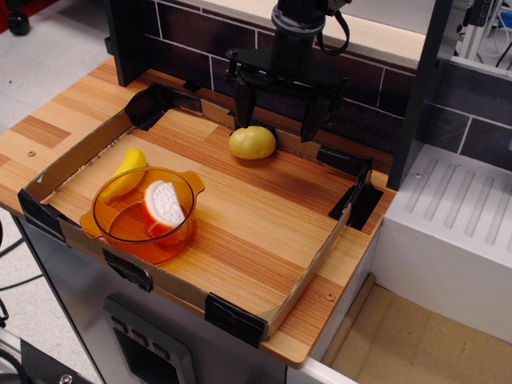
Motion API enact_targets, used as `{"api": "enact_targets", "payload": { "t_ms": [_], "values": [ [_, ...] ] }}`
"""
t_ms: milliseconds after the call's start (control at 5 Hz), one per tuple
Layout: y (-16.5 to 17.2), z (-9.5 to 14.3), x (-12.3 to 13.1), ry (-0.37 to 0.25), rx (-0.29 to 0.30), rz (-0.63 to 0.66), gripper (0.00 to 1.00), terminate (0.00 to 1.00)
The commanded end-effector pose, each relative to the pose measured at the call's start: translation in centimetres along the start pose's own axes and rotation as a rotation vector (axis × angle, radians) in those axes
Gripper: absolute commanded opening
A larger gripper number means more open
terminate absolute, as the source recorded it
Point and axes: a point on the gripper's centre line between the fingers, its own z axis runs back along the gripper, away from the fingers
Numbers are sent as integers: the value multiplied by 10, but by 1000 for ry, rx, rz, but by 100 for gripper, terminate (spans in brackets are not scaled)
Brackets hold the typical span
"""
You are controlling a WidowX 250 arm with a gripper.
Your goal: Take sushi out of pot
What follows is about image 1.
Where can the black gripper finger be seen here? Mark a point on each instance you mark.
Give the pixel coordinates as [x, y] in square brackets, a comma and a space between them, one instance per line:
[318, 109]
[245, 100]

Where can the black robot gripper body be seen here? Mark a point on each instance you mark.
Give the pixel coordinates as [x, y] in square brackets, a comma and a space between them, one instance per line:
[288, 67]

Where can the orange white toy sushi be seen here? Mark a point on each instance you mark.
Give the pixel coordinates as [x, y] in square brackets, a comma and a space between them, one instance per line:
[162, 212]

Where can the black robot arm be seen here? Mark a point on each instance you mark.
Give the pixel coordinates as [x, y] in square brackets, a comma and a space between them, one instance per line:
[309, 17]

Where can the cardboard fence with black tape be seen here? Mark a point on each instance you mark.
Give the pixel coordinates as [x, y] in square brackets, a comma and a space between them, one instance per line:
[265, 229]

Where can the orange transparent plastic pot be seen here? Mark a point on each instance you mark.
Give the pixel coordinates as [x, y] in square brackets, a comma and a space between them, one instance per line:
[120, 222]

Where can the yellow toy potato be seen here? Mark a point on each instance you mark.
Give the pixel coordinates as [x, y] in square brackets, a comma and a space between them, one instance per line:
[252, 143]

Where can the yellow toy banana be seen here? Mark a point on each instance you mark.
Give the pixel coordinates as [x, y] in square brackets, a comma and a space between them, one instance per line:
[126, 177]

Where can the white toy sink drainboard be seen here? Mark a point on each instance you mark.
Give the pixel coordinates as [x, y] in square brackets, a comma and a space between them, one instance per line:
[445, 241]

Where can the dark grey vertical post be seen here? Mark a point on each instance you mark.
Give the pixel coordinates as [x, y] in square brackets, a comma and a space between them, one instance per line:
[413, 132]

